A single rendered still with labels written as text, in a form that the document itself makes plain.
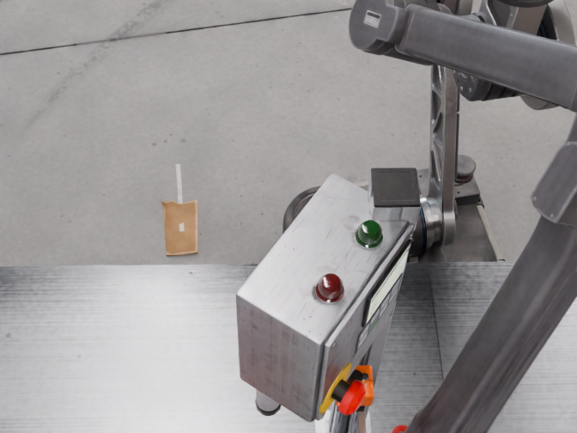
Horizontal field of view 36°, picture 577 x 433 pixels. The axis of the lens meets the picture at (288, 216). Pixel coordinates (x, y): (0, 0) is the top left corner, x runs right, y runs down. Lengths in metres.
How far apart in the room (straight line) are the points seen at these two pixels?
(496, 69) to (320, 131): 1.95
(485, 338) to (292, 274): 0.20
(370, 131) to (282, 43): 0.47
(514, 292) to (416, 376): 0.67
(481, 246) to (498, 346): 1.51
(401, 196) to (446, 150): 1.28
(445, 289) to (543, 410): 0.26
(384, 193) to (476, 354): 0.18
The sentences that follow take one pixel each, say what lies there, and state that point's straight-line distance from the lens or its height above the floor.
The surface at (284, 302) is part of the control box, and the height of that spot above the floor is 1.48.
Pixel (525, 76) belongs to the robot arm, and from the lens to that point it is 0.89.
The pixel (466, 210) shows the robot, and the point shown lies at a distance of 2.43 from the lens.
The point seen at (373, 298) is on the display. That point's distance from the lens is 0.85.
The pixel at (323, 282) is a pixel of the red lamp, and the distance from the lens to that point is 0.80.
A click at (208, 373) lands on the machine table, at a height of 0.83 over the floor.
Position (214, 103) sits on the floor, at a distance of 2.92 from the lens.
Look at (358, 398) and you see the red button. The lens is 0.92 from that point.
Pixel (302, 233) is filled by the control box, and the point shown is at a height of 1.47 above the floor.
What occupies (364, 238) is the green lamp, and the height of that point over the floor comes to 1.49.
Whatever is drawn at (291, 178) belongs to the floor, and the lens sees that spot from 2.73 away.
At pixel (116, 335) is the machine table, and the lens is 1.54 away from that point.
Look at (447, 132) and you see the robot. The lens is 2.11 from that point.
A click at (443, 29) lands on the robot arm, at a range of 1.00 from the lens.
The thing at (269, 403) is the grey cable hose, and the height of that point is 1.12.
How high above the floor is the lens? 2.19
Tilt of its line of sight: 56 degrees down
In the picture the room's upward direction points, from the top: 2 degrees clockwise
